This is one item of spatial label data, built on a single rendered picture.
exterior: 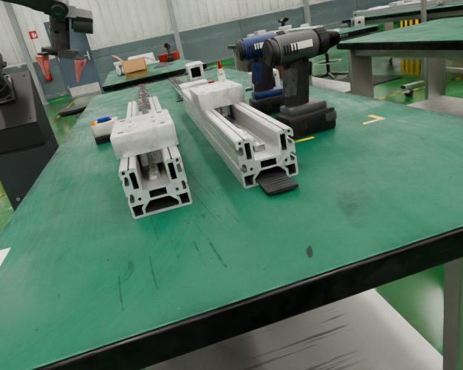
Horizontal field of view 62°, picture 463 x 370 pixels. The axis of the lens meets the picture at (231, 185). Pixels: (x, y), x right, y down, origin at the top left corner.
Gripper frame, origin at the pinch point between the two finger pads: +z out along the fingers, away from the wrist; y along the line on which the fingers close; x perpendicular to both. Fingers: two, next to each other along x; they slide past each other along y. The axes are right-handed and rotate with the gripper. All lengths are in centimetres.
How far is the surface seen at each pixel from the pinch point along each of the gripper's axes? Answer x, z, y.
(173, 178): 76, 1, -42
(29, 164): -5.6, 34.1, 15.6
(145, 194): 77, 4, -37
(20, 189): -4.1, 43.9, 19.3
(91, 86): -1053, 196, 271
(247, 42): 22, -18, -57
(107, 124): 15.2, 10.1, -17.7
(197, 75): -103, 9, -43
